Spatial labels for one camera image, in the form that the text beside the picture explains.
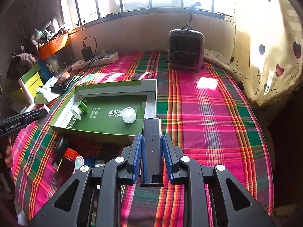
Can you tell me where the blue USB tester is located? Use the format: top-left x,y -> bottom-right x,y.
84,156 -> 105,168

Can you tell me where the black round button device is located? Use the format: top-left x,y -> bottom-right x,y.
54,136 -> 69,157

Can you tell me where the person's left hand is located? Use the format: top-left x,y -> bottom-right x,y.
1,136 -> 13,169

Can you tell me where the pink small clip case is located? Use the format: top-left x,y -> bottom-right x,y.
74,155 -> 84,171

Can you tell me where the brown bottle red cap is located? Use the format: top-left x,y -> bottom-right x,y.
56,148 -> 79,180

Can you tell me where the green cloth pouch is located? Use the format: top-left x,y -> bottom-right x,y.
34,91 -> 49,105

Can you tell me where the yellow green box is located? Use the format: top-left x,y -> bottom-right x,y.
10,64 -> 43,104

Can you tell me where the white paper sheet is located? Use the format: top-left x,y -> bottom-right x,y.
39,76 -> 61,102

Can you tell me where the black smartphone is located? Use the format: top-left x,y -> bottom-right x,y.
51,81 -> 70,94

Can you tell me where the green white thread spool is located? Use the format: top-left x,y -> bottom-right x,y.
71,101 -> 88,120

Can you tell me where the orange storage box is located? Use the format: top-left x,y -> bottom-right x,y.
38,33 -> 70,60

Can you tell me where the green cardboard box tray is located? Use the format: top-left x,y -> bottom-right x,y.
49,79 -> 157,145

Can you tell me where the plaid tablecloth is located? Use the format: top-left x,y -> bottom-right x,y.
12,52 -> 274,218

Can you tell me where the small white round jar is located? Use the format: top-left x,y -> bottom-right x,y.
121,107 -> 137,124

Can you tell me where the black power adapter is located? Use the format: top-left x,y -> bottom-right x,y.
81,46 -> 94,61

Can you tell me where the white power strip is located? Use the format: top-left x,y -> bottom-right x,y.
71,52 -> 119,71

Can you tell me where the heart patterned curtain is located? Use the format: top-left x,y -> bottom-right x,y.
204,0 -> 302,108

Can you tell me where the small desk heater fan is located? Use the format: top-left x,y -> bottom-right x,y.
167,25 -> 204,70

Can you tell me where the black charging cable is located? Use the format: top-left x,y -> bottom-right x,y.
40,36 -> 98,89

